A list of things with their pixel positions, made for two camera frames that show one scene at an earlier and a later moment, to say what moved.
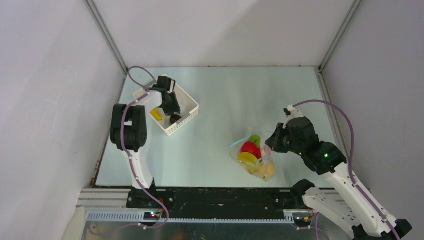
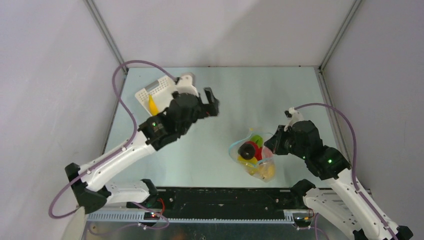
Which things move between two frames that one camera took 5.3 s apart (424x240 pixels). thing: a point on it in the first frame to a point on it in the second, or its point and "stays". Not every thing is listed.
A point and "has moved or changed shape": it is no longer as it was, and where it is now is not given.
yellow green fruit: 247,159 stays
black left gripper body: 172,106 to 198,114
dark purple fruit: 174,118 has moved or changed shape
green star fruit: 255,139 stays
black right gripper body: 276,140 stays
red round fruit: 250,147 stays
